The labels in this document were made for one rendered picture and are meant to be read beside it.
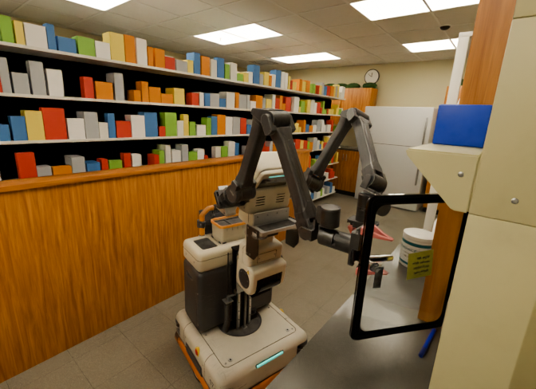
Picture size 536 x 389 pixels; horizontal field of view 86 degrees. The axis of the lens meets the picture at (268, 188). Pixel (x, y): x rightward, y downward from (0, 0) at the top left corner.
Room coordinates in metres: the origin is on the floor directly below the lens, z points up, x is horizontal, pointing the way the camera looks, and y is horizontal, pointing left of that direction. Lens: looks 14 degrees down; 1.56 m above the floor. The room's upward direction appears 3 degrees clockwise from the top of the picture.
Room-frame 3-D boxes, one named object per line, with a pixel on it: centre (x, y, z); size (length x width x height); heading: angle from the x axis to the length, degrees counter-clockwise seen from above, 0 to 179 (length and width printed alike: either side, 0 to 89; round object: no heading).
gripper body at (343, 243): (0.78, -0.24, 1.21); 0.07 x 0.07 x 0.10; 51
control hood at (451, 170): (0.63, -0.40, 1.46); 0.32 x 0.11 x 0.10; 142
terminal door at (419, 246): (0.68, -0.38, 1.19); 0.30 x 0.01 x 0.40; 104
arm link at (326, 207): (0.85, -0.17, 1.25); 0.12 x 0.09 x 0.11; 39
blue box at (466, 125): (0.70, -0.45, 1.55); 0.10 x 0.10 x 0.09; 52
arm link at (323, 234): (0.82, -0.19, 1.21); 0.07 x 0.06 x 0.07; 51
